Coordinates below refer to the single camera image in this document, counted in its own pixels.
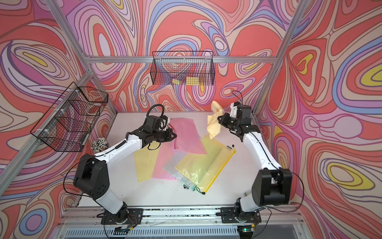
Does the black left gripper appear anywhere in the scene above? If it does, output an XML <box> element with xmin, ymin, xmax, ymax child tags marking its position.
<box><xmin>151</xmin><ymin>129</ymin><xmax>178</xmax><ymax>143</ymax></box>

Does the yellow microfiber cloth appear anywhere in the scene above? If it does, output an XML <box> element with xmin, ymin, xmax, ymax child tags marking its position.
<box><xmin>207</xmin><ymin>101</ymin><xmax>225</xmax><ymax>139</ymax></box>

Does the pink mesh document bag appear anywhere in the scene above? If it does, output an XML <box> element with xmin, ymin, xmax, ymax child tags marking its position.
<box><xmin>170</xmin><ymin>118</ymin><xmax>206</xmax><ymax>154</ymax></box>

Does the yellow mesh document bag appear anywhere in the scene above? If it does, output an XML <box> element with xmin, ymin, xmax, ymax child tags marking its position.
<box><xmin>180</xmin><ymin>135</ymin><xmax>236</xmax><ymax>194</ymax></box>

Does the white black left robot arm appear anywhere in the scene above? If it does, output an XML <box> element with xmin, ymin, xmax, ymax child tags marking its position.
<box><xmin>73</xmin><ymin>115</ymin><xmax>177</xmax><ymax>218</ymax></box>

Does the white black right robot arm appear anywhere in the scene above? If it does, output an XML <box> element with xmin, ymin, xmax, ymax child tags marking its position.
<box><xmin>218</xmin><ymin>102</ymin><xmax>293</xmax><ymax>212</ymax></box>

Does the clear mesh document bag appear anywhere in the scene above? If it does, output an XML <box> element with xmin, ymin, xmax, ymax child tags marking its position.
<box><xmin>163</xmin><ymin>151</ymin><xmax>197</xmax><ymax>191</ymax></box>

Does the pale yellow document bag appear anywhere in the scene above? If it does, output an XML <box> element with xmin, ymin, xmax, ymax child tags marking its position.
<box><xmin>134</xmin><ymin>142</ymin><xmax>160</xmax><ymax>183</ymax></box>

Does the black wire basket back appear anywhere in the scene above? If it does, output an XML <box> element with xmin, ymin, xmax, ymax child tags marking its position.
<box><xmin>150</xmin><ymin>50</ymin><xmax>215</xmax><ymax>86</ymax></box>

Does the black wire basket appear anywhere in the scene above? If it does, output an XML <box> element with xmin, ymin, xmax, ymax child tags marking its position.
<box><xmin>150</xmin><ymin>50</ymin><xmax>215</xmax><ymax>86</ymax></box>
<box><xmin>30</xmin><ymin>82</ymin><xmax>108</xmax><ymax>152</ymax></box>

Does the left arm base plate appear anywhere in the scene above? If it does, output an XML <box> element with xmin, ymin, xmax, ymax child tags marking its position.
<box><xmin>101</xmin><ymin>208</ymin><xmax>143</xmax><ymax>225</ymax></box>

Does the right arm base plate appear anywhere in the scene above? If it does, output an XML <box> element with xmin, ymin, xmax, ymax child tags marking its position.
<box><xmin>216</xmin><ymin>207</ymin><xmax>262</xmax><ymax>225</ymax></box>

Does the black wire basket left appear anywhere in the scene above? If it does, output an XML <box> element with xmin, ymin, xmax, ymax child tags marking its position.
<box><xmin>30</xmin><ymin>82</ymin><xmax>108</xmax><ymax>152</ymax></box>

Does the aluminium frame rail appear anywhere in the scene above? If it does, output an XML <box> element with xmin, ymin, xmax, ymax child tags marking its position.
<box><xmin>0</xmin><ymin>0</ymin><xmax>314</xmax><ymax>239</ymax></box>

